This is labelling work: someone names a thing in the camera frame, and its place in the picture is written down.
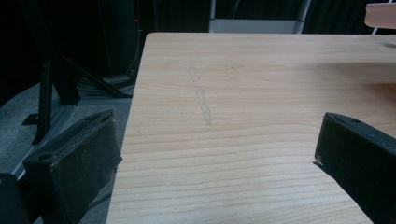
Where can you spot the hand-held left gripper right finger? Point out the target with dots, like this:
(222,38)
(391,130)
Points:
(358,155)

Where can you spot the pale pink blurred object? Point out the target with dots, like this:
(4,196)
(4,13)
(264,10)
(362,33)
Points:
(381,15)

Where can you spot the dark curtain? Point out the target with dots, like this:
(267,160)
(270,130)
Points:
(336,15)

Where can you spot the white metal frame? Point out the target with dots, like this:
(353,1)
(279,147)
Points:
(255,25)

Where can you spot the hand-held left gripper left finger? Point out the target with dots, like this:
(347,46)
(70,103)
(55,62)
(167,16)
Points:
(74,161)

